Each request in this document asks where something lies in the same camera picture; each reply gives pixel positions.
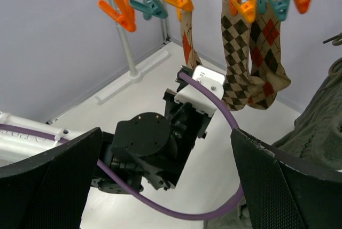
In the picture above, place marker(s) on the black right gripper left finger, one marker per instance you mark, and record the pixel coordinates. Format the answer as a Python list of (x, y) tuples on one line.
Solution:
[(50, 189)]

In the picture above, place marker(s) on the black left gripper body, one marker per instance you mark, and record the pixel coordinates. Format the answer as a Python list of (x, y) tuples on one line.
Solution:
[(187, 124)]

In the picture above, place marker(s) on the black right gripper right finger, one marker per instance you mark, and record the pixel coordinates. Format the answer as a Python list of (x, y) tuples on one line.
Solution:
[(283, 191)]

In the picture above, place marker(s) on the brown beige checked sock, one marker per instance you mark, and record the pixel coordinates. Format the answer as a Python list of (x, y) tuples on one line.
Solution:
[(239, 85)]

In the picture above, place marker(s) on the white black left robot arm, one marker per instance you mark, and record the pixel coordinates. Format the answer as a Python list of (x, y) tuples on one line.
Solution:
[(149, 146)]

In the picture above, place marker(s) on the olive green hanging garment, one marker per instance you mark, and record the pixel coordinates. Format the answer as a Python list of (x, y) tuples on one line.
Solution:
[(316, 136)]

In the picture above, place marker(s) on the white metal clothes rack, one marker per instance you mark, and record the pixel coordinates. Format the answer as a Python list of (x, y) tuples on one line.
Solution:
[(123, 13)]

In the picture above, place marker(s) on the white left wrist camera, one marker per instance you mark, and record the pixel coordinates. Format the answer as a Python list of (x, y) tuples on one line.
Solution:
[(203, 90)]

